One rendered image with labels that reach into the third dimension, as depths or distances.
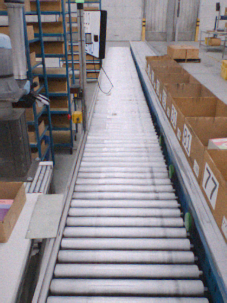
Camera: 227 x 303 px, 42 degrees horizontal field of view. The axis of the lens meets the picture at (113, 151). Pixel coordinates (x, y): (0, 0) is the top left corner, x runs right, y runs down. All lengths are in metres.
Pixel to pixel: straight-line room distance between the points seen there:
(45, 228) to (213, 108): 1.29
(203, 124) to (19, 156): 0.96
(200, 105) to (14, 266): 1.42
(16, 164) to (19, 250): 0.54
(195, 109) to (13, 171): 1.16
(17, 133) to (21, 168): 0.20
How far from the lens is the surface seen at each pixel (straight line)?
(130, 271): 1.08
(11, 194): 1.44
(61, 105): 3.47
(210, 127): 1.62
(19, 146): 1.54
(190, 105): 1.97
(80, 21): 2.06
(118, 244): 1.17
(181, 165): 1.41
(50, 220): 1.29
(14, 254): 1.18
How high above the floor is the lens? 1.54
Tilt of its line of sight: 25 degrees down
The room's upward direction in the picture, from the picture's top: straight up
